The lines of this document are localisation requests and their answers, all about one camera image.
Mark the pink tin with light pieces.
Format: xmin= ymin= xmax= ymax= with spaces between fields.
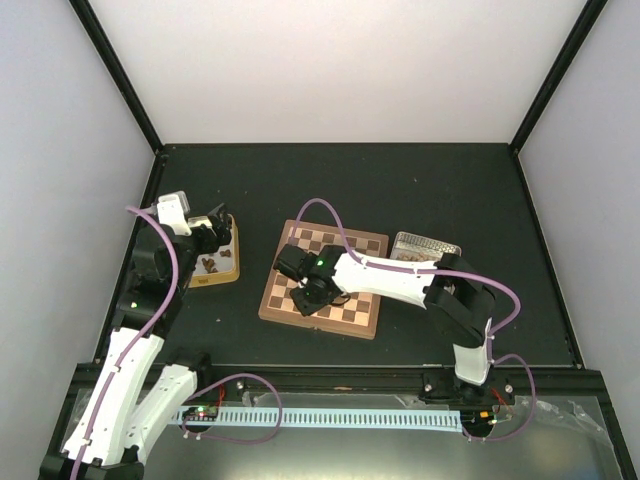
xmin=390 ymin=231 xmax=462 ymax=262

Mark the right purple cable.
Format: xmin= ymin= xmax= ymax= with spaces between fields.
xmin=294 ymin=198 xmax=539 ymax=444

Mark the gold tin with dark pieces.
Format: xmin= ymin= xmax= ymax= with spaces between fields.
xmin=189 ymin=216 xmax=240 ymax=289

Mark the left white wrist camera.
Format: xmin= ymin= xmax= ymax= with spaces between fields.
xmin=156 ymin=191 xmax=192 ymax=236

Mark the light blue cable duct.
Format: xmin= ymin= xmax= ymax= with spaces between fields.
xmin=169 ymin=406 xmax=463 ymax=433

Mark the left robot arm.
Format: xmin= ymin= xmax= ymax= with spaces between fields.
xmin=39 ymin=192 xmax=235 ymax=479

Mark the wooden chess board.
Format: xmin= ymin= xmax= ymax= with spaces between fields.
xmin=258 ymin=219 xmax=389 ymax=340

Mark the second left white arm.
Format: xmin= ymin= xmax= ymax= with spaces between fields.
xmin=121 ymin=191 xmax=239 ymax=464

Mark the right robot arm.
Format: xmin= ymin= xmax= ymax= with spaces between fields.
xmin=273 ymin=244 xmax=495 ymax=403

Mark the purple cable loop front left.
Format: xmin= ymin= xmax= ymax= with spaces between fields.
xmin=180 ymin=373 xmax=284 ymax=445

